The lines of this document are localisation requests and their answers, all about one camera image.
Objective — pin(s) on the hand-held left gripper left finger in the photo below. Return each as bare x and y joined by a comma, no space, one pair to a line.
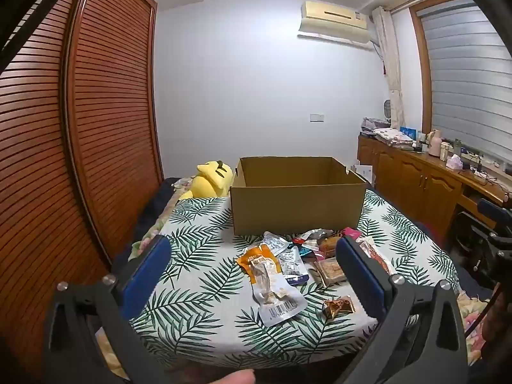
146,272

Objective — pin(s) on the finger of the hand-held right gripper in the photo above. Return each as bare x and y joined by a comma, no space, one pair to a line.
494,208

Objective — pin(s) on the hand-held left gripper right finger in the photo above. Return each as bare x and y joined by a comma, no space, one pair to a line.
358,276

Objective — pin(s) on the silver red snack packet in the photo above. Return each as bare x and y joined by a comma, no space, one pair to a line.
318,234

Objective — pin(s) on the cardboard box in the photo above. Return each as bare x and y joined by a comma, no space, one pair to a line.
296,208

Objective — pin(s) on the person's left hand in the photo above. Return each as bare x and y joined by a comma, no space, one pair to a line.
240,378

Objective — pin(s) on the brown cracker packet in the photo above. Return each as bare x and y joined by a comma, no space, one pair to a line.
330,272

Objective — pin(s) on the gold candy wrapper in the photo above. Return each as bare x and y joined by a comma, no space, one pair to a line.
339,307

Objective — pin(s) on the white power strip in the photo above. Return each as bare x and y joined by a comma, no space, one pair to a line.
482,174

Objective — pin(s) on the small teal snack packet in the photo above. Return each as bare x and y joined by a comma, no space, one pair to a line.
310,254

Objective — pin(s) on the leaf print tablecloth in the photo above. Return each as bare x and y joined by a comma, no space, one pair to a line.
200,288

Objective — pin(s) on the pink tissue box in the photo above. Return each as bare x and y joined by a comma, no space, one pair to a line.
454,163

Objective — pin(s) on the small red snack packet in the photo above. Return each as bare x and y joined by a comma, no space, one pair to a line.
306,244

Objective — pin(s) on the silver blue snack packet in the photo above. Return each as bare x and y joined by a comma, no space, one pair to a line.
294,268

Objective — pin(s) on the wooden cabinet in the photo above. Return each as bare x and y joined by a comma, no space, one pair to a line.
416,184

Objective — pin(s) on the clear barcode snack packet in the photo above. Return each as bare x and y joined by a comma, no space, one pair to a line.
280,304

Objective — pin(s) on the pink thermos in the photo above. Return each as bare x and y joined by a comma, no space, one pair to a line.
434,144

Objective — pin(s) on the white grey snack packet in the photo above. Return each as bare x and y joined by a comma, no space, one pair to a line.
275,243

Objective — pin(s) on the white paper bag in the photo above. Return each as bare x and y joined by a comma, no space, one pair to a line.
363,174

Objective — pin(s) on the orange snack packet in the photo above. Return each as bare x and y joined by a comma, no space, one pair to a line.
256,256

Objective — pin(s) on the yellow plush toy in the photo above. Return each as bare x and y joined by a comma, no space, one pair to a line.
208,182

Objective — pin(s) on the blue box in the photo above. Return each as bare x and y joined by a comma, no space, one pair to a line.
408,132

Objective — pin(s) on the folded floral clothes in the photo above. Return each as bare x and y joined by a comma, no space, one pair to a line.
390,135

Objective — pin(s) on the grey window blind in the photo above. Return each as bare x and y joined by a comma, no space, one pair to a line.
468,80

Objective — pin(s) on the small white fan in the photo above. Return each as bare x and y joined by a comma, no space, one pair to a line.
388,112

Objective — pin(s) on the wooden louvered wardrobe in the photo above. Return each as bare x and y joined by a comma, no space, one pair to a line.
80,128

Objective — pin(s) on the cream curtain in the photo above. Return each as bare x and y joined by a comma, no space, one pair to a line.
392,68

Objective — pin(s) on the white wall switch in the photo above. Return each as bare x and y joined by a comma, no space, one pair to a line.
317,118

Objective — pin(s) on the wall air conditioner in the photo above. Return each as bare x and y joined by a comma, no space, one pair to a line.
334,20

